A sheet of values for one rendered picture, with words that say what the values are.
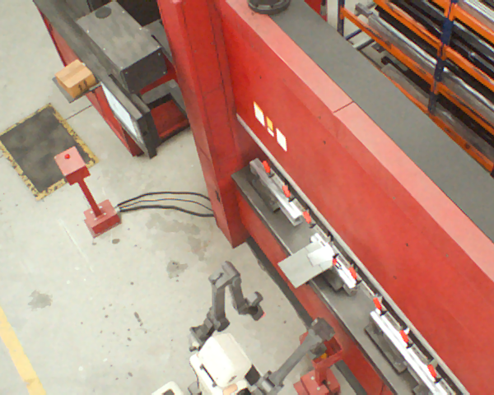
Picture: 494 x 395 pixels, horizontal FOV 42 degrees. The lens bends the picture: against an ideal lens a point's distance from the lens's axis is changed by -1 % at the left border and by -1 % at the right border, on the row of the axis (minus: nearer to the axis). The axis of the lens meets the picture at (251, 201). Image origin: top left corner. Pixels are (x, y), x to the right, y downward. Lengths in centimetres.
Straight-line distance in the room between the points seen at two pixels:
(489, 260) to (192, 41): 179
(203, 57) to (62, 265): 235
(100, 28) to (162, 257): 197
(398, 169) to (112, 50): 172
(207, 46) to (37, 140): 289
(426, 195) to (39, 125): 429
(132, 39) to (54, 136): 253
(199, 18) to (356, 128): 109
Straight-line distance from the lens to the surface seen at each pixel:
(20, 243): 536
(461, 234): 226
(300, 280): 358
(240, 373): 308
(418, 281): 272
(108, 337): 475
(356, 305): 366
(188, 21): 318
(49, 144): 584
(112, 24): 362
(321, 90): 260
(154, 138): 379
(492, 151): 489
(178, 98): 416
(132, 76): 341
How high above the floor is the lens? 421
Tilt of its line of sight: 56 degrees down
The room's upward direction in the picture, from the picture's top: 10 degrees counter-clockwise
